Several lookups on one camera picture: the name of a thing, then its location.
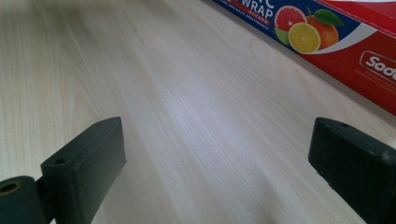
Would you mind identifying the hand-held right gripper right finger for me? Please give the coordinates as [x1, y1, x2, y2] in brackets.
[307, 117, 396, 224]

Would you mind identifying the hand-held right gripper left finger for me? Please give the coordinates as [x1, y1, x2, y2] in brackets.
[40, 116, 128, 224]

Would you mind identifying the red and blue wrap box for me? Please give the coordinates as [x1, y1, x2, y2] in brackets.
[211, 0, 396, 117]

